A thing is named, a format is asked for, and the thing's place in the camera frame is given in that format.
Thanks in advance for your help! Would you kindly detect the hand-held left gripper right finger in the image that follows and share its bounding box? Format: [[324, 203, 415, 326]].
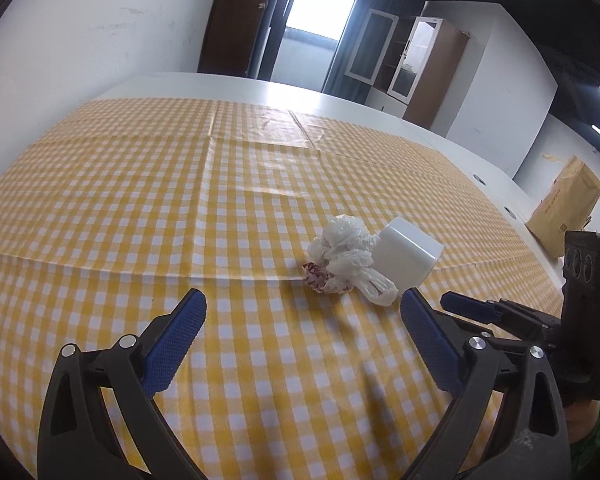
[[400, 287, 574, 480]]

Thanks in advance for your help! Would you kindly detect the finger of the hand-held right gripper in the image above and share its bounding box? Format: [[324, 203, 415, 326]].
[[440, 291, 566, 343]]

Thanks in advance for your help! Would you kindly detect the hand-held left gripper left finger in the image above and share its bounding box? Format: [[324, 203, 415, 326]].
[[37, 288, 209, 480]]

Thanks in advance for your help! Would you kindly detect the white plastic container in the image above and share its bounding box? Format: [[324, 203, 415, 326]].
[[372, 216, 444, 291]]

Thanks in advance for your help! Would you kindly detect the red printed clear wrapper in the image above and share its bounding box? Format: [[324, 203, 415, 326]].
[[303, 261, 355, 295]]

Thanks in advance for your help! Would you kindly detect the white plastic bag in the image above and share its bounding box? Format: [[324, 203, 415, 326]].
[[307, 213, 399, 307]]

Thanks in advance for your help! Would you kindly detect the brown cardboard box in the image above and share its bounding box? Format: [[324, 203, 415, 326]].
[[524, 154, 600, 262]]

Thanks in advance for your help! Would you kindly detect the yellow checked tablecloth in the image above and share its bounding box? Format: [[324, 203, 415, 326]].
[[0, 97, 567, 480]]

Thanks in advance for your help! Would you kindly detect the glass door cabinet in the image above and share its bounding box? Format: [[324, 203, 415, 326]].
[[344, 7, 469, 137]]

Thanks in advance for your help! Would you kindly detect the dark curtain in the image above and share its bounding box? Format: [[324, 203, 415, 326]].
[[324, 0, 429, 100]]

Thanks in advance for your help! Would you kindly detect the balcony door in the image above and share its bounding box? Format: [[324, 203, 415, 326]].
[[267, 0, 367, 95]]

